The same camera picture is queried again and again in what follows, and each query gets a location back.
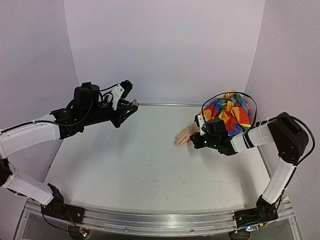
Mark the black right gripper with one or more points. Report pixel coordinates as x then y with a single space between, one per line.
201 141

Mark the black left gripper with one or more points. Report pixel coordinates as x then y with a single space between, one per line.
122 116

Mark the glitter nail polish bottle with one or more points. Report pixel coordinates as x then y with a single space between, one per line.
135 103

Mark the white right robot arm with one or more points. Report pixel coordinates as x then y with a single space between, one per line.
290 136

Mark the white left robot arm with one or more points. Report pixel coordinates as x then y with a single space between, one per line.
50 127

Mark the rainbow coloured sleeve cloth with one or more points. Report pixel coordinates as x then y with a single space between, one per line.
232 109

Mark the mannequin hand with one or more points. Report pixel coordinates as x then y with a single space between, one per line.
184 136

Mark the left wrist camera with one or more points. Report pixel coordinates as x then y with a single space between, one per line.
116 94

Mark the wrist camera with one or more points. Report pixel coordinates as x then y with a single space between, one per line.
116 94
200 121

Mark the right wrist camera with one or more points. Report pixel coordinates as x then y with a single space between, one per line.
200 121

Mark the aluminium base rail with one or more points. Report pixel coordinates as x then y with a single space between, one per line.
157 224

